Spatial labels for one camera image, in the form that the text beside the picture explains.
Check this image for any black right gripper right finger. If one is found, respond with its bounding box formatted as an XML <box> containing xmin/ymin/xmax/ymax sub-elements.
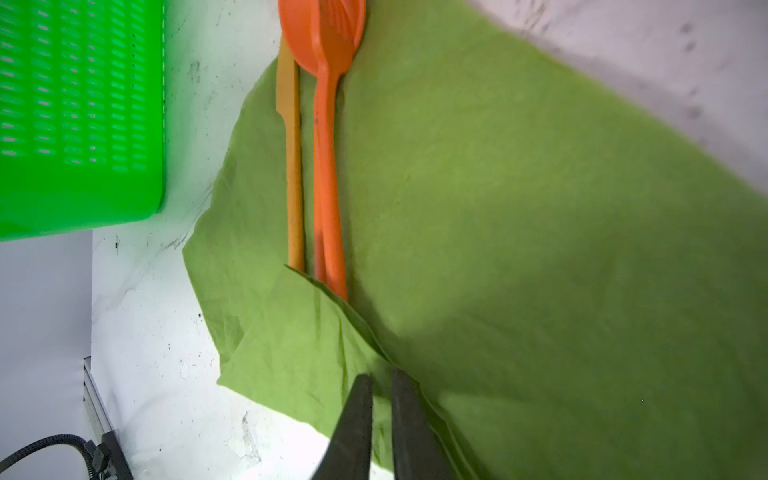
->
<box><xmin>392</xmin><ymin>370</ymin><xmax>455</xmax><ymax>480</ymax></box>

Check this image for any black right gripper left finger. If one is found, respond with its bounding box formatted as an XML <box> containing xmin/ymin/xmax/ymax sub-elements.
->
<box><xmin>311</xmin><ymin>374</ymin><xmax>373</xmax><ymax>480</ymax></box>

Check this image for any green paper napkin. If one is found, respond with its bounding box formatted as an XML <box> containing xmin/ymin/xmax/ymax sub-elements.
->
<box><xmin>183</xmin><ymin>1</ymin><xmax>767</xmax><ymax>479</ymax></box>

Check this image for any orange plastic spoon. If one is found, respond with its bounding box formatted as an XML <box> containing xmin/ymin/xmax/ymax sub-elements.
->
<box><xmin>278</xmin><ymin>0</ymin><xmax>366</xmax><ymax>299</ymax></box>

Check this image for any orange plastic fork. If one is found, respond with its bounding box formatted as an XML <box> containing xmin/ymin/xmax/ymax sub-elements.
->
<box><xmin>313</xmin><ymin>200</ymin><xmax>327</xmax><ymax>283</ymax></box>

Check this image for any bright green plastic basket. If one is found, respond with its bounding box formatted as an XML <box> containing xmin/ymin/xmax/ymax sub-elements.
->
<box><xmin>1</xmin><ymin>1</ymin><xmax>166</xmax><ymax>241</ymax></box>

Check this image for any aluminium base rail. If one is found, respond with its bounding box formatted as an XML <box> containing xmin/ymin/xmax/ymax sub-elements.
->
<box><xmin>83</xmin><ymin>357</ymin><xmax>134</xmax><ymax>480</ymax></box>

